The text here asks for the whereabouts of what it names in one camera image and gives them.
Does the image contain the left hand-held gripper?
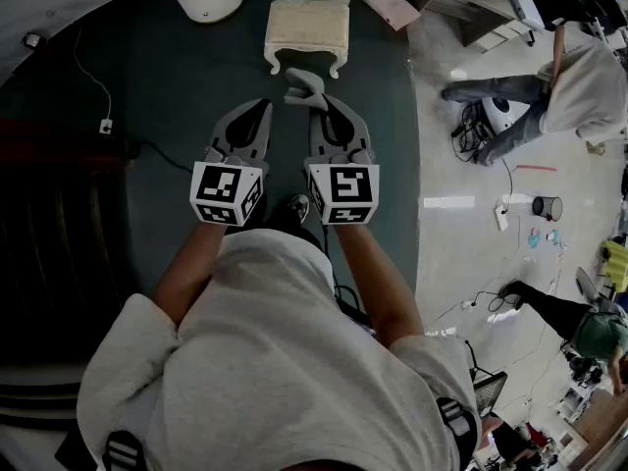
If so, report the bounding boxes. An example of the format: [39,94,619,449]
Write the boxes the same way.
[189,98,274,228]

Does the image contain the person's left forearm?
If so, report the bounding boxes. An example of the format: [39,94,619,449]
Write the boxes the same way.
[151,218,230,328]

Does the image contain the white rolling cabinet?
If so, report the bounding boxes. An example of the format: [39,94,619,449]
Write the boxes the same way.
[504,0,549,33]

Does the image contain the yellow-green cloth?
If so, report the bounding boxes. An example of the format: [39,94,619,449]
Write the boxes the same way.
[601,240,628,288]

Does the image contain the cream upholstered footstool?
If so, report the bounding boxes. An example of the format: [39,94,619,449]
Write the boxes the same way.
[263,0,350,79]

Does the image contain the person's right forearm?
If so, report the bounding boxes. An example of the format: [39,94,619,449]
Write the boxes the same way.
[333,221,426,347]

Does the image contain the grey wooden shelf desk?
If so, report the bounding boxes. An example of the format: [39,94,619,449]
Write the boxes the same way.
[399,0,534,56]

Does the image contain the person's grey shirt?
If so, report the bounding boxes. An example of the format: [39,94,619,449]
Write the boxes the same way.
[76,228,485,471]

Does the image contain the person's dark shoe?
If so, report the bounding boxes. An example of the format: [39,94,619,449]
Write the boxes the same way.
[287,193,311,225]

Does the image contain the grey striped shoulder strap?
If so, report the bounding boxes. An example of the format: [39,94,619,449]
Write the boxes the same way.
[436,397,480,453]
[100,429,148,471]

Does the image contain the black floor cable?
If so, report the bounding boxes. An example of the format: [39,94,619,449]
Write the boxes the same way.
[113,136,197,175]

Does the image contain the thin white cable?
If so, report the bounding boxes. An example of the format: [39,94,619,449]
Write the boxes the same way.
[72,26,113,122]

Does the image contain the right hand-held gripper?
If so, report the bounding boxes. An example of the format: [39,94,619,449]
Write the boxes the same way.
[302,93,382,227]

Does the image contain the tangle of black cables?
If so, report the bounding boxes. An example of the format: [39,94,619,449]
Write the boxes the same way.
[449,101,497,164]

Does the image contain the white round device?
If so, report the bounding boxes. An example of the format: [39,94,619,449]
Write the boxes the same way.
[478,96,531,134]

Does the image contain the pink flat box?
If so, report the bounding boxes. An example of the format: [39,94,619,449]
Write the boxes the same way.
[361,0,422,32]

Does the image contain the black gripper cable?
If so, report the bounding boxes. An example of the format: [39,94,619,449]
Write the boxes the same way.
[321,223,374,328]

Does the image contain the black mesh panel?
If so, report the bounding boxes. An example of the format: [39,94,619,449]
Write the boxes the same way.
[470,370,509,419]

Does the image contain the dark wooden staircase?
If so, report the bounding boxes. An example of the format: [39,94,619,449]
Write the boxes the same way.
[0,118,143,411]

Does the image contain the grey wiping cloth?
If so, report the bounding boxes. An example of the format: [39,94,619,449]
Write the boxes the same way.
[283,67,328,112]

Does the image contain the black mesh waste bin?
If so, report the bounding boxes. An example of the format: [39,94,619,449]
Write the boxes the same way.
[532,195,564,223]

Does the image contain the person's black trousers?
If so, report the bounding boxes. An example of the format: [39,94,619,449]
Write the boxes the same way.
[252,198,335,259]

